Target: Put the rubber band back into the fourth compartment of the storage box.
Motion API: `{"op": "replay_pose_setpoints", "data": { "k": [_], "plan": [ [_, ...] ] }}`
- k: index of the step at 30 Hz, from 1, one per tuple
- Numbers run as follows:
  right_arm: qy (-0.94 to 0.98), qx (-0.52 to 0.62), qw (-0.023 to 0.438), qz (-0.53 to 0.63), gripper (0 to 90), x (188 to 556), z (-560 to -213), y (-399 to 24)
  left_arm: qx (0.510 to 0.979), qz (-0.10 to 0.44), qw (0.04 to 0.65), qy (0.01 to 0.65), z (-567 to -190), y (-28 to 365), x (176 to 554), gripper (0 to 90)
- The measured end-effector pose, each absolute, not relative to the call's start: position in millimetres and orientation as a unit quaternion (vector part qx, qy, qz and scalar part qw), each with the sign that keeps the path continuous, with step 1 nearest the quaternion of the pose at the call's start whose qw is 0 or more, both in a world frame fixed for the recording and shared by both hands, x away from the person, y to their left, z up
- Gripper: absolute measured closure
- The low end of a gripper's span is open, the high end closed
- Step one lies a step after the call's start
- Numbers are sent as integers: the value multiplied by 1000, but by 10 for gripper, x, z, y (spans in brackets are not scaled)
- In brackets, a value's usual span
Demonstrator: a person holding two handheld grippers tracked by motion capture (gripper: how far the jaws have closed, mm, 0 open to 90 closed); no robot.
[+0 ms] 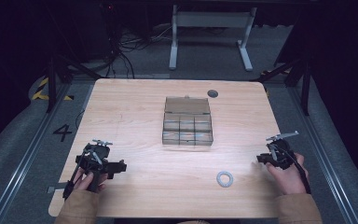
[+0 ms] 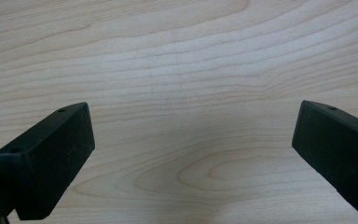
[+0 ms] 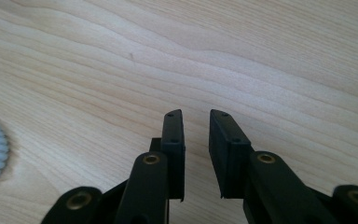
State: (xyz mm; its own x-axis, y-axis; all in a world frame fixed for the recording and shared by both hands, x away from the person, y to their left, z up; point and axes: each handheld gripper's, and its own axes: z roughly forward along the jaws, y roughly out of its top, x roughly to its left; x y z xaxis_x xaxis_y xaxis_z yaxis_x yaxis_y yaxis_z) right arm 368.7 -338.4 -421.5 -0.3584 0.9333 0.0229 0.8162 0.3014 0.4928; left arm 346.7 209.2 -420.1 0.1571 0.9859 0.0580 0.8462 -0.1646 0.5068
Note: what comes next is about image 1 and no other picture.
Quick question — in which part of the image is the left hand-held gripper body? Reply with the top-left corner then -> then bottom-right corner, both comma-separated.
76,138 -> 114,192

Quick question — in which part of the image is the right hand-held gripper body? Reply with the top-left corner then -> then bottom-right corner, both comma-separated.
265,131 -> 300,171

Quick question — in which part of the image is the person's left hand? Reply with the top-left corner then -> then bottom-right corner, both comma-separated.
73,168 -> 109,193

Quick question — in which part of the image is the person's right hand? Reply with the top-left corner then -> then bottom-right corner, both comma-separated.
266,152 -> 310,196

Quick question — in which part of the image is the grey tape strip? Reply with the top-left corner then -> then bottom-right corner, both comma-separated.
46,182 -> 68,194

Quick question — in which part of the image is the black metal stand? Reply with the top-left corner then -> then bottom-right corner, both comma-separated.
44,54 -> 103,114
251,52 -> 312,117

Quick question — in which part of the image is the clear plastic compartment box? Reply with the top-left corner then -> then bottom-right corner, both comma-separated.
161,95 -> 214,147

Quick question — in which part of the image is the yellow black floor tape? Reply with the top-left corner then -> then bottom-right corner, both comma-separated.
31,77 -> 75,102

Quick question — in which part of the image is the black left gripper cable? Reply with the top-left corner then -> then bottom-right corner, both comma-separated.
62,150 -> 90,201

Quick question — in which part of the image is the metal floor rail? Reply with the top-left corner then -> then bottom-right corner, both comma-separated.
286,86 -> 358,224
0,83 -> 73,224

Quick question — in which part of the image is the grey ring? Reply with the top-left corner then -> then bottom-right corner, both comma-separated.
215,170 -> 235,189

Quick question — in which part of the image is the bundle of black floor cables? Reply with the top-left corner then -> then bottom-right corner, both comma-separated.
104,23 -> 175,79

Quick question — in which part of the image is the white metal desk frame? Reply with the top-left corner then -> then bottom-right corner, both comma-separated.
168,4 -> 258,72

